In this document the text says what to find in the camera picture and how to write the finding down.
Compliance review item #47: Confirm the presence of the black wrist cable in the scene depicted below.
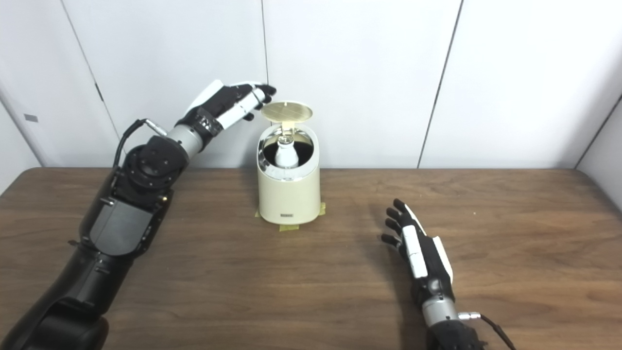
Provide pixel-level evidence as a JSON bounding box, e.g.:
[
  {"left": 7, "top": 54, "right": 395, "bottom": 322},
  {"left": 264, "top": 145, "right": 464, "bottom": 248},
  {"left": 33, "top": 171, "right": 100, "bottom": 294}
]
[
  {"left": 458, "top": 312, "right": 518, "bottom": 350},
  {"left": 113, "top": 118, "right": 168, "bottom": 168}
]

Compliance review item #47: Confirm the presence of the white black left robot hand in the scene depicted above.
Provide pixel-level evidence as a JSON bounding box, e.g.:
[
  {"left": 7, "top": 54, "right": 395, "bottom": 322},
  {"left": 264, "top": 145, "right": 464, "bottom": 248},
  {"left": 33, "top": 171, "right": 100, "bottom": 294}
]
[{"left": 175, "top": 80, "right": 277, "bottom": 146}]

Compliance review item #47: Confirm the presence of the cream round bin lid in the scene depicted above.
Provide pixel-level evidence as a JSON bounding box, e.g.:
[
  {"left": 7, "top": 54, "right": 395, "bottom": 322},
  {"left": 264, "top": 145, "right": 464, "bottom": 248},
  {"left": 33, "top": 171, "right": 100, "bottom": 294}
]
[{"left": 261, "top": 101, "right": 313, "bottom": 134}]

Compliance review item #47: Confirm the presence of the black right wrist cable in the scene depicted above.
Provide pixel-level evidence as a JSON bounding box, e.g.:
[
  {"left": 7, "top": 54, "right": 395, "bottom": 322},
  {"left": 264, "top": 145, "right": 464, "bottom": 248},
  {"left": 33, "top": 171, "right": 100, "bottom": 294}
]
[{"left": 458, "top": 312, "right": 518, "bottom": 350}]

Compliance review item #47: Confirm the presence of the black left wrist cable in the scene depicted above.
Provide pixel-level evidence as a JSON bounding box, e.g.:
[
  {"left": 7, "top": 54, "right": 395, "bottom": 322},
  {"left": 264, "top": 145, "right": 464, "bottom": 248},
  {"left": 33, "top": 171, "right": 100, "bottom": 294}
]
[{"left": 113, "top": 118, "right": 168, "bottom": 168}]

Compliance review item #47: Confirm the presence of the small white plastic bottle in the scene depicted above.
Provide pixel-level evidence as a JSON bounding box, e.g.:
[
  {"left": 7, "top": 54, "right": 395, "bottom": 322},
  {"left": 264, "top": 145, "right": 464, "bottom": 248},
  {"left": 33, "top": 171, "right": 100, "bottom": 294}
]
[{"left": 275, "top": 136, "right": 299, "bottom": 169}]

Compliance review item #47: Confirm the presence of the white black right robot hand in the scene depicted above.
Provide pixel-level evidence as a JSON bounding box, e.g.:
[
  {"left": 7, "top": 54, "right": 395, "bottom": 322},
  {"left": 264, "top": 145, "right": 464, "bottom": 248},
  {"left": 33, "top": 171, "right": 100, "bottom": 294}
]
[{"left": 380, "top": 198, "right": 455, "bottom": 308}]

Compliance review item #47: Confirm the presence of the cream-colored bin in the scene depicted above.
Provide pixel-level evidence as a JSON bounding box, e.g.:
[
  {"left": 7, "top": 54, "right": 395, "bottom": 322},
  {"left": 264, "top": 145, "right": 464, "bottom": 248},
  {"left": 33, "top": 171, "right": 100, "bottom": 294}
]
[{"left": 257, "top": 123, "right": 321, "bottom": 226}]

